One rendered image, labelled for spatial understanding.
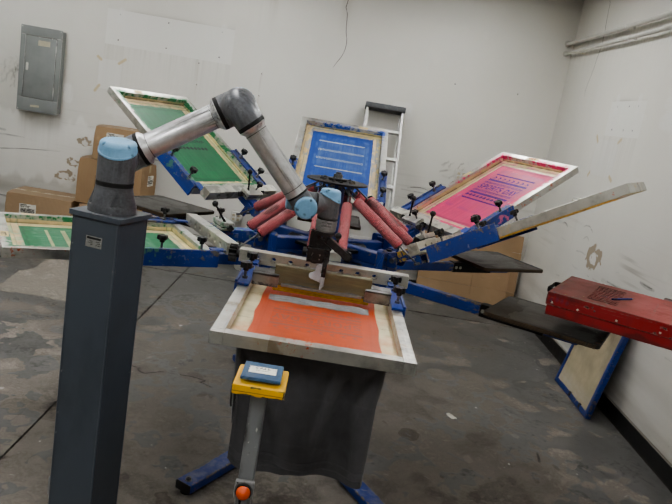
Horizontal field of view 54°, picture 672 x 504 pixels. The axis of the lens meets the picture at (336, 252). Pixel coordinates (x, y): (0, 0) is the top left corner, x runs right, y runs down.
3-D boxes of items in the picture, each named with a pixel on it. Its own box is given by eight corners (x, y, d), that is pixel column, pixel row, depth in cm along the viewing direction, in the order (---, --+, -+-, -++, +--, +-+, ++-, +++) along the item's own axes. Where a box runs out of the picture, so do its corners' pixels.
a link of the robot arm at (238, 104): (243, 79, 204) (327, 209, 217) (243, 80, 214) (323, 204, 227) (212, 100, 204) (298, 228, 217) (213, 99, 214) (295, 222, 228)
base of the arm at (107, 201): (76, 208, 207) (79, 177, 205) (105, 204, 221) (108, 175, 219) (118, 218, 203) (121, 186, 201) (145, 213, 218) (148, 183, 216)
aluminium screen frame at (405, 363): (414, 376, 184) (417, 363, 183) (208, 342, 183) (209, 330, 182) (393, 298, 261) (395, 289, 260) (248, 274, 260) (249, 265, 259)
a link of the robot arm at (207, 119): (94, 150, 213) (247, 80, 214) (103, 146, 227) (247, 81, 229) (112, 183, 216) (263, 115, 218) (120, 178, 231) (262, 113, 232)
